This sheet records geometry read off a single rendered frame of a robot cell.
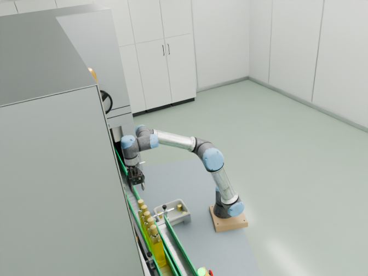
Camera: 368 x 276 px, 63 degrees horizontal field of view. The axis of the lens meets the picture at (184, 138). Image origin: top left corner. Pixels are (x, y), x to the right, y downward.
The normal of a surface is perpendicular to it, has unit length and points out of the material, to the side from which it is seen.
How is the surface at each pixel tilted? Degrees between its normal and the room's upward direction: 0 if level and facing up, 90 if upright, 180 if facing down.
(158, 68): 90
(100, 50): 90
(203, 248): 0
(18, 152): 90
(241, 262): 0
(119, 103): 90
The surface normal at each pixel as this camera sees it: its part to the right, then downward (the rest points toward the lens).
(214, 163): 0.26, 0.29
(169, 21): 0.40, 0.42
